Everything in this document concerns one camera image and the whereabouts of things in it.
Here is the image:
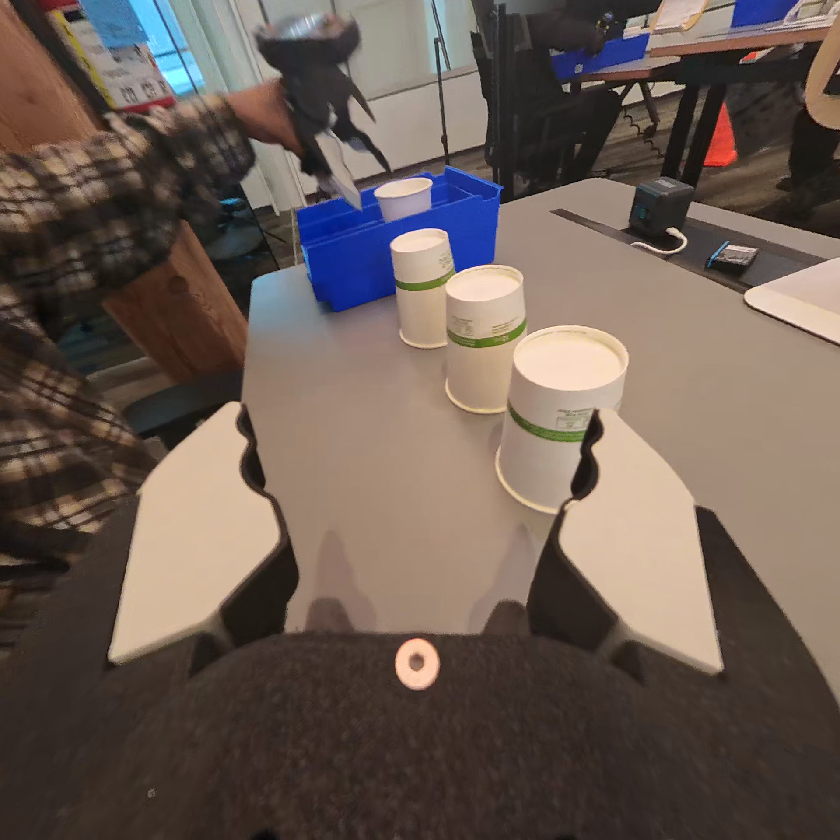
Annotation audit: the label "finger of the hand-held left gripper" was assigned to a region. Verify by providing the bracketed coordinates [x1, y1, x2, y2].
[322, 131, 363, 211]

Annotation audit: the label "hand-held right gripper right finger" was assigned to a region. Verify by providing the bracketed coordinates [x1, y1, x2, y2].
[527, 408, 724, 677]

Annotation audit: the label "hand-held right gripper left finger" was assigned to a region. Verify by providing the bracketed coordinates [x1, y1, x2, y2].
[108, 402, 301, 665]

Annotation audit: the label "white paper cup green stripe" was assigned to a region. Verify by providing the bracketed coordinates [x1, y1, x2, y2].
[445, 264, 527, 414]
[390, 228, 456, 349]
[495, 325, 630, 514]
[374, 177, 434, 223]

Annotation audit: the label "blue plastic bin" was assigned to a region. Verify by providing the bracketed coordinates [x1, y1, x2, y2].
[297, 165, 503, 313]

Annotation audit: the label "person's left forearm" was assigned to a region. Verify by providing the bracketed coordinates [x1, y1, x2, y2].
[0, 97, 257, 316]

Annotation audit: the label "person's left hand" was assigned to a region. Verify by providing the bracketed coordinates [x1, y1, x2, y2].
[226, 79, 306, 158]

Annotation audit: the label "black tripod stand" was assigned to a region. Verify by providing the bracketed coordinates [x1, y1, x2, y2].
[430, 0, 454, 165]

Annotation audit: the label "person's plaid shirt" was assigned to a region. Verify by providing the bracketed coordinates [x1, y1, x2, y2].
[0, 289, 158, 651]

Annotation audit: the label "paper notices on glass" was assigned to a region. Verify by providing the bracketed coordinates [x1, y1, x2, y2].
[52, 0, 178, 109]

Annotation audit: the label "black office chair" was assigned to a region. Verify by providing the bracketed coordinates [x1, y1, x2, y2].
[471, 0, 624, 191]

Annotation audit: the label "blue storage bin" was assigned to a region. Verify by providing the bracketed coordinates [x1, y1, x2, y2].
[551, 33, 651, 76]
[731, 0, 798, 27]

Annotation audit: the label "black battery pack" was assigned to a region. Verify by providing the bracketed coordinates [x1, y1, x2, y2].
[705, 241, 760, 271]

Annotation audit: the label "papers on desk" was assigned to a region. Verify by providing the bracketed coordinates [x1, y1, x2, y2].
[650, 0, 710, 34]

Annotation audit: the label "orange traffic cone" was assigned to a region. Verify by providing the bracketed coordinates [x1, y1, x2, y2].
[703, 101, 739, 168]

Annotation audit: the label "background wooden desk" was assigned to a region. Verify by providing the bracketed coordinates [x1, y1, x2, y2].
[584, 26, 840, 191]

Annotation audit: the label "white cable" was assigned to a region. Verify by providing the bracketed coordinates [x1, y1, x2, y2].
[630, 226, 688, 255]

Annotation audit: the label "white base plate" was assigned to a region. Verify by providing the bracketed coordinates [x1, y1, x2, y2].
[744, 257, 840, 345]

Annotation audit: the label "black cube camera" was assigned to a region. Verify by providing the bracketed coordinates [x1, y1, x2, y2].
[629, 177, 695, 245]

